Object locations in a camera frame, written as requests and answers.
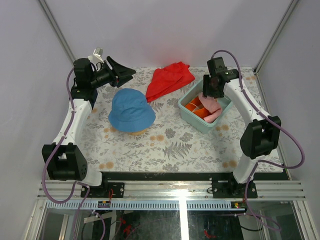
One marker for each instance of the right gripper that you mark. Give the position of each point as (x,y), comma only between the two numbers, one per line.
(206,91)

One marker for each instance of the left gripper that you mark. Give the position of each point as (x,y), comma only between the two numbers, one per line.
(117,69)

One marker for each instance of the pink hat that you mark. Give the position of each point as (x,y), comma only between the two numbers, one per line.
(212,106)

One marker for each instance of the orange hat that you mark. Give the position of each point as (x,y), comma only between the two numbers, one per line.
(195,106)

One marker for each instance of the blue bucket hat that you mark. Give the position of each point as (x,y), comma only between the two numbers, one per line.
(130,111)

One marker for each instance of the teal plastic bin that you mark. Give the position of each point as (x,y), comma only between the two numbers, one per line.
(195,121)

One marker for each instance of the red cloth hat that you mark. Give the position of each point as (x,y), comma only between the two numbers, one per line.
(168,79)

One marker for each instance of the wooden hat stand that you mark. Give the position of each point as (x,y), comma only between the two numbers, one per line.
(138,133)

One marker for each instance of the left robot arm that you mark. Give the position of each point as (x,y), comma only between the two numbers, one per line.
(63,159)

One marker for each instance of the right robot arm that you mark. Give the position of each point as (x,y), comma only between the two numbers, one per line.
(260,137)

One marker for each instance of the floral table mat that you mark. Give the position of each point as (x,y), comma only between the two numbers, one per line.
(169,145)

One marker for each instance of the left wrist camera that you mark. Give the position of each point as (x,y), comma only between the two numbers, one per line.
(97,53)

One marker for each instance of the left corner aluminium post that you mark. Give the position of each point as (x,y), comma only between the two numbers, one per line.
(56,29)

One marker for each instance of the corner aluminium post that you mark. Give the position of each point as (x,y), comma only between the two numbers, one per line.
(56,29)
(273,40)

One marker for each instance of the right corner aluminium post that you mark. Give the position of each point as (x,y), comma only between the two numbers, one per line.
(273,40)

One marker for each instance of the aluminium rail frame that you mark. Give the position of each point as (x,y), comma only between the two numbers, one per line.
(154,190)

